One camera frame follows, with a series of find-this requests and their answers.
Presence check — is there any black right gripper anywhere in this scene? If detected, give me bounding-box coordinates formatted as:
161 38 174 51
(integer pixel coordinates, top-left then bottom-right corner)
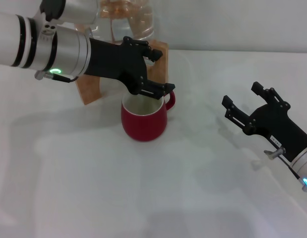
221 81 307 162

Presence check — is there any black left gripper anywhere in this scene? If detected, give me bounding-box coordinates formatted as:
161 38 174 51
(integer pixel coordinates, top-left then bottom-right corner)
85 36 176 101

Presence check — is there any red ceramic cup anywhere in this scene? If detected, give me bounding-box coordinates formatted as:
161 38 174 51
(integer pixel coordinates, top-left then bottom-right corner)
121 90 176 142

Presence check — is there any wooden dispenser stand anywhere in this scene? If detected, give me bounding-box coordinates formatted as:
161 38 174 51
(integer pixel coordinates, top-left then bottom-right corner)
75 41 169 106

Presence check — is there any glass water dispenser jar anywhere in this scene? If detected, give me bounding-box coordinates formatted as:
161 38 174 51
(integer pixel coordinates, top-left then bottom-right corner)
88 0 155 42

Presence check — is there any black cable with metal plug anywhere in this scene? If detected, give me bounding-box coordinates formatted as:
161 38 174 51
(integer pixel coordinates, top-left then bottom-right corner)
263 147 303 180
34 70 80 84

